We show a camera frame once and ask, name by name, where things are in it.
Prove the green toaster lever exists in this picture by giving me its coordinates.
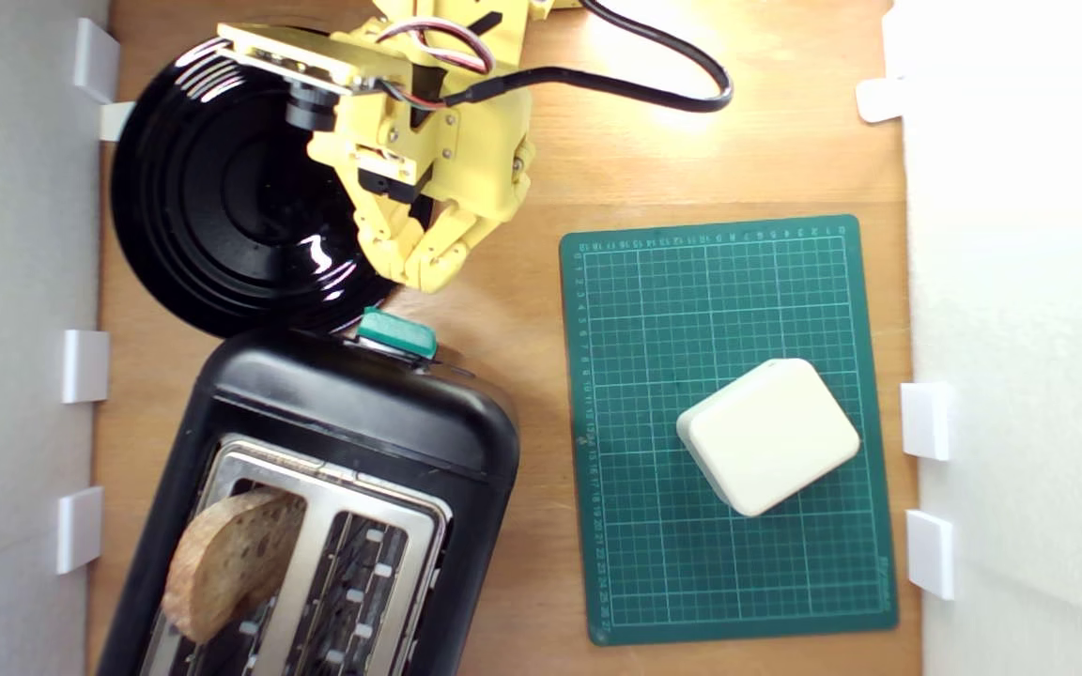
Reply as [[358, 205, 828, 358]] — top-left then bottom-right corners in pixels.
[[356, 307, 439, 362]]

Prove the black two-slot toaster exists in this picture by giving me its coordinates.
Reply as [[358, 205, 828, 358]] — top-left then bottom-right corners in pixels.
[[95, 324, 521, 676]]

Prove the black round plate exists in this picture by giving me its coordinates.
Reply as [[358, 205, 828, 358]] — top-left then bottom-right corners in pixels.
[[111, 25, 436, 339]]

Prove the green cutting mat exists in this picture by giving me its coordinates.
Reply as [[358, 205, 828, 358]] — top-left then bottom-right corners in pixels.
[[558, 214, 901, 647]]

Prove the brown bread slice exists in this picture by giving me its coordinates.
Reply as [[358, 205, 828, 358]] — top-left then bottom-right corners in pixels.
[[162, 488, 307, 645]]

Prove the white block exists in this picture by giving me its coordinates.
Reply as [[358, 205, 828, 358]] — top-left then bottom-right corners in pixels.
[[675, 357, 862, 519]]

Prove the white wall clip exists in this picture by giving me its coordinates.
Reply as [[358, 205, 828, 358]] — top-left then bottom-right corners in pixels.
[[900, 380, 955, 463], [905, 509, 957, 602], [71, 17, 121, 104], [856, 77, 906, 125], [54, 485, 105, 576], [60, 329, 112, 405], [98, 100, 136, 144]]

